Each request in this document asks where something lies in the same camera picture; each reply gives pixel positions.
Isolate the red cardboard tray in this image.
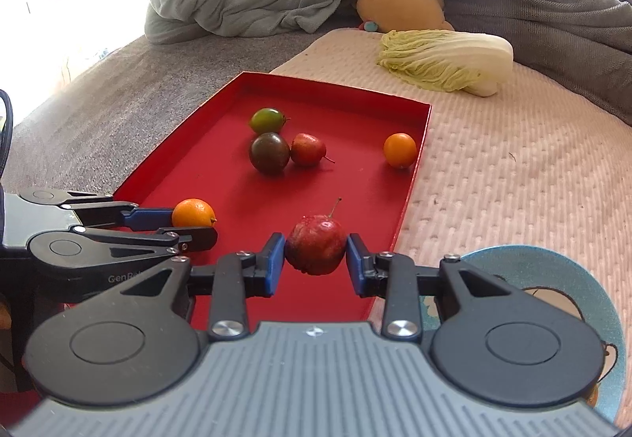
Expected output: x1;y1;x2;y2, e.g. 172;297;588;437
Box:
113;72;433;324

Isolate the green tomato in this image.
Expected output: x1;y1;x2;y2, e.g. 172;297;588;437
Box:
248;107;287;135

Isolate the grey melange bedsheet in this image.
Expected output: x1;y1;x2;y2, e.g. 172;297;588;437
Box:
10;27;322;201

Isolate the black cable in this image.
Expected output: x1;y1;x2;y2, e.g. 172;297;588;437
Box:
0;89;15;181

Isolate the dark grey blanket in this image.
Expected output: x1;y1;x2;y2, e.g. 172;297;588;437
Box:
340;0;632;127

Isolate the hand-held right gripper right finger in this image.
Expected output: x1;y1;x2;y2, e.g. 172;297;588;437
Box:
346;233;519;341

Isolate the small red crabapple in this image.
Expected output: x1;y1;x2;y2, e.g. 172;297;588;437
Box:
285;197;348;276
290;133;335;167

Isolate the napa cabbage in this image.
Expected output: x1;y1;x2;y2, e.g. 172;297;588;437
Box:
378;29;514;98

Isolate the dark purple tomato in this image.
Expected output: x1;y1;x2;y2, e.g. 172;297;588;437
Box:
249;132;290;174

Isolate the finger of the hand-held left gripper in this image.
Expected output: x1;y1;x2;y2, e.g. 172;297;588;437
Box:
59;194;175;231
74;226;218;265

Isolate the blue patterned plate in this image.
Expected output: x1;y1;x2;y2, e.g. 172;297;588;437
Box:
419;246;624;423

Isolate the pink textured mat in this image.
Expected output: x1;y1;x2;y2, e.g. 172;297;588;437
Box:
269;27;632;309

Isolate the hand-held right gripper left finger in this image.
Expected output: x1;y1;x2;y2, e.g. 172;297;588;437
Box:
118;233;287;339

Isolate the small orange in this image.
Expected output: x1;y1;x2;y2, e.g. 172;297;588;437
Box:
384;133;418;169
172;198;218;229

